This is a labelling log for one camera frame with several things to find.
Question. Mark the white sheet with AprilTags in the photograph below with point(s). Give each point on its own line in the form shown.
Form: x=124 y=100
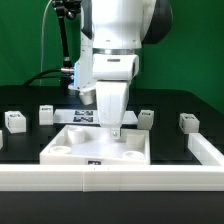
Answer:
x=75 y=116

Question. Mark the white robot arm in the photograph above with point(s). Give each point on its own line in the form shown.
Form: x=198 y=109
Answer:
x=112 y=33

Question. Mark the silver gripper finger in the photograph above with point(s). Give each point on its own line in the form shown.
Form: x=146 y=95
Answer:
x=115 y=133

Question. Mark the white square table top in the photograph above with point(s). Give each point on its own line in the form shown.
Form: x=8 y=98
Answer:
x=86 y=145

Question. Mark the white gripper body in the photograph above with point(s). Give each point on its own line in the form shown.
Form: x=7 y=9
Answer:
x=113 y=75

